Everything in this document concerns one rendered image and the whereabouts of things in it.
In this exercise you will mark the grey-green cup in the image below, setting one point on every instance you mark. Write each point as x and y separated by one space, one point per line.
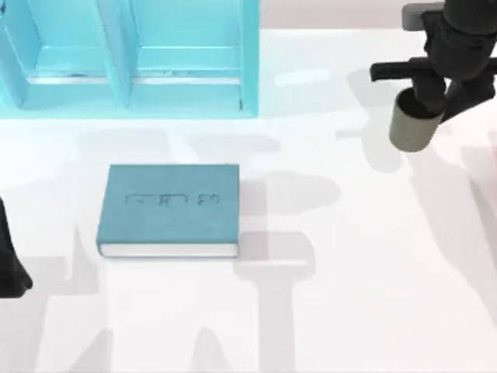
411 132

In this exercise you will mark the pale grey rounded box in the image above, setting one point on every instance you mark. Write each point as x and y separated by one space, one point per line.
411 17

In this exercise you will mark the light blue rack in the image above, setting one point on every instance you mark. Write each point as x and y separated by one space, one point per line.
182 58

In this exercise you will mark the teal book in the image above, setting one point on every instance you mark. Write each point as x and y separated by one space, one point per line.
167 217

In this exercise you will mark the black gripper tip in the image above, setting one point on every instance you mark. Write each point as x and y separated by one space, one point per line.
9 268

